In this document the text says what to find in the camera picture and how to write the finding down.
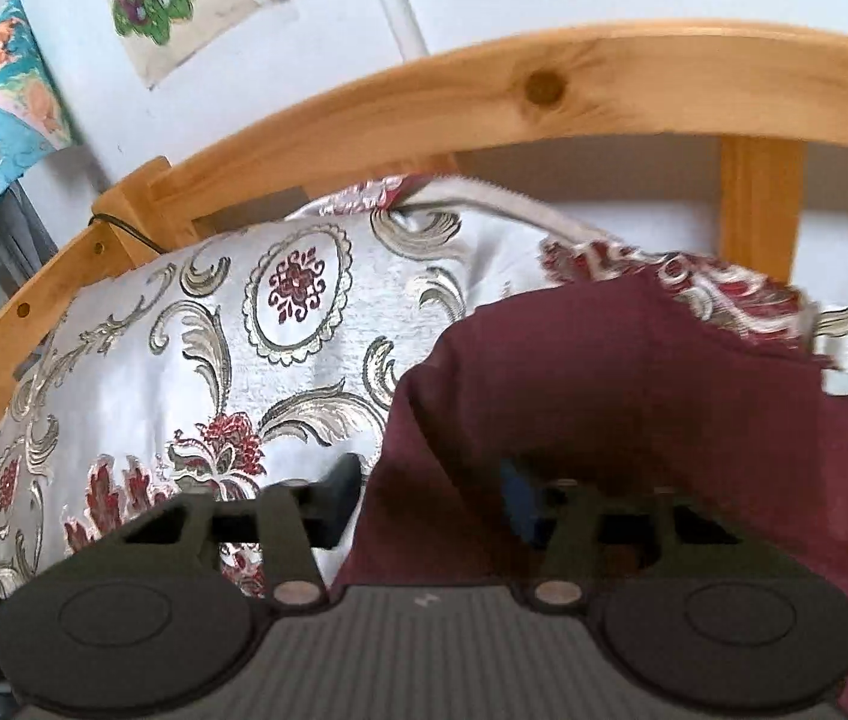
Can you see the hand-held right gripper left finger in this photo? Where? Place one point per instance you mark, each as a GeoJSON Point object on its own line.
{"type": "Point", "coordinates": [341, 499]}

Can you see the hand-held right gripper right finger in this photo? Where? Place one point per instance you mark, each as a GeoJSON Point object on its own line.
{"type": "Point", "coordinates": [520, 499]}

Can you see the maroon small garment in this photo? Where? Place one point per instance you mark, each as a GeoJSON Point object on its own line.
{"type": "Point", "coordinates": [619, 390]}

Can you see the wooden bed frame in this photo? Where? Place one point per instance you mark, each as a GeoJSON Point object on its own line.
{"type": "Point", "coordinates": [484, 90]}

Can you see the white wall pipe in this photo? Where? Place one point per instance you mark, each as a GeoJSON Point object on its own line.
{"type": "Point", "coordinates": [397, 0]}

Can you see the colourful cartoon wall poster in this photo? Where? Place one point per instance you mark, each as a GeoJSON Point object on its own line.
{"type": "Point", "coordinates": [7, 105]}

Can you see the floral white bedspread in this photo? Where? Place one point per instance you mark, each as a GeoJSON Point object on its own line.
{"type": "Point", "coordinates": [191, 360]}

